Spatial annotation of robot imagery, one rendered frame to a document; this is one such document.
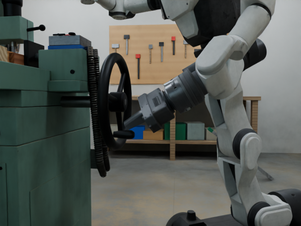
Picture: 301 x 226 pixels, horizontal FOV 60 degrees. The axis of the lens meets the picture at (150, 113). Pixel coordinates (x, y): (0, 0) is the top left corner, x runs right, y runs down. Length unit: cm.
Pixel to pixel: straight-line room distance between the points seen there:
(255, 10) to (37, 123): 63
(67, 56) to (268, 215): 105
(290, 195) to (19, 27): 136
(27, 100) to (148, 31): 358
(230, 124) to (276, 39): 335
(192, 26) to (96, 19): 338
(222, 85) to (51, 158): 51
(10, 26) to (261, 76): 378
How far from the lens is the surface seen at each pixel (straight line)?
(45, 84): 77
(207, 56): 63
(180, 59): 408
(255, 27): 72
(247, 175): 123
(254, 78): 426
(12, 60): 85
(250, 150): 118
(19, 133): 68
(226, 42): 64
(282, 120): 441
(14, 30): 92
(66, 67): 78
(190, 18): 109
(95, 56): 83
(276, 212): 136
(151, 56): 410
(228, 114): 115
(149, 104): 65
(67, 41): 81
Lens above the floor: 82
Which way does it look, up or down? 3 degrees down
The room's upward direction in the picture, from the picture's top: straight up
